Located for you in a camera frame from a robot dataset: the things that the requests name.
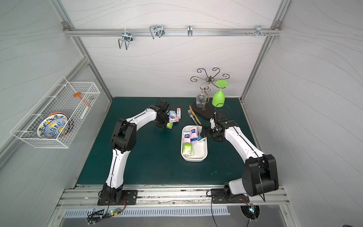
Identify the pink white tissue pack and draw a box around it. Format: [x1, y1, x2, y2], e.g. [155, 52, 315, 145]
[169, 116, 179, 123]

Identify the light blue tissue pack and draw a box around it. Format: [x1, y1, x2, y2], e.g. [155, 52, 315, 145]
[168, 110, 177, 117]

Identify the teal cartoon tissue pack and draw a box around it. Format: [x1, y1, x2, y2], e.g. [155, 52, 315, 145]
[198, 127, 205, 141]

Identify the white oval storage box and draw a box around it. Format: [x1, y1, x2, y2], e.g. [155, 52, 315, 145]
[181, 125, 208, 162]

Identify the pink Tempo tissue pack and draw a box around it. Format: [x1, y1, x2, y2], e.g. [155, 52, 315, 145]
[190, 126, 199, 140]

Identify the pink floral Tempo pack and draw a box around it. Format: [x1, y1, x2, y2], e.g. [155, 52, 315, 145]
[182, 132, 191, 143]

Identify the green white tissue pack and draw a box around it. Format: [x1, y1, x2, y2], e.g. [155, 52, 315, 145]
[182, 143, 194, 157]

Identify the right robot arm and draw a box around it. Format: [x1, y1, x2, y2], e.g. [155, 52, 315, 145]
[201, 121, 279, 197]

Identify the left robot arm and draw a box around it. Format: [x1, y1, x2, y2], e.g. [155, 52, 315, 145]
[97, 100, 169, 205]

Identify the metal fork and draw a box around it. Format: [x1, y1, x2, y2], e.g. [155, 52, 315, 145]
[188, 109, 198, 125]

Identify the black metal glass rack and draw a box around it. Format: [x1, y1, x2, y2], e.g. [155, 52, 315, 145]
[190, 67, 230, 119]

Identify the wooden knife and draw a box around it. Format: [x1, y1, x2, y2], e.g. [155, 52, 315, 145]
[189, 105, 202, 125]

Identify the green plastic wine glass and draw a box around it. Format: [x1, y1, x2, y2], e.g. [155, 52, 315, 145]
[212, 80, 229, 108]

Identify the clear wine glass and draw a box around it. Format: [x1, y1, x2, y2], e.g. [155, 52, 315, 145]
[196, 85, 209, 108]

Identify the double metal hook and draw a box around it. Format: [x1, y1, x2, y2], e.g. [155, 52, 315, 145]
[118, 30, 133, 50]
[149, 25, 165, 39]

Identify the single metal hook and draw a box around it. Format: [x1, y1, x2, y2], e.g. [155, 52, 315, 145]
[187, 25, 193, 37]

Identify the blue yellow patterned plate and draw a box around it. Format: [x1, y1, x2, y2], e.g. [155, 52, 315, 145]
[36, 113, 69, 139]

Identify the right end metal hook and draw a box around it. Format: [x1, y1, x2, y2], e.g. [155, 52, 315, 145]
[246, 25, 271, 37]

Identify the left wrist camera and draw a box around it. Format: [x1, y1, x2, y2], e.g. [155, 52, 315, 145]
[157, 99, 170, 112]

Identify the orange handled brush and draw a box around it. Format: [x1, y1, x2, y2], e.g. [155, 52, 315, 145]
[73, 92, 92, 108]

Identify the white wire basket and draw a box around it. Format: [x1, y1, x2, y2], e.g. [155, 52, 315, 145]
[10, 77, 100, 148]

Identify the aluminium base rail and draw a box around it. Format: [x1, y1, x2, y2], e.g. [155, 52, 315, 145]
[56, 184, 290, 209]

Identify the aluminium top rail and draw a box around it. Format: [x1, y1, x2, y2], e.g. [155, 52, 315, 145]
[63, 27, 282, 37]

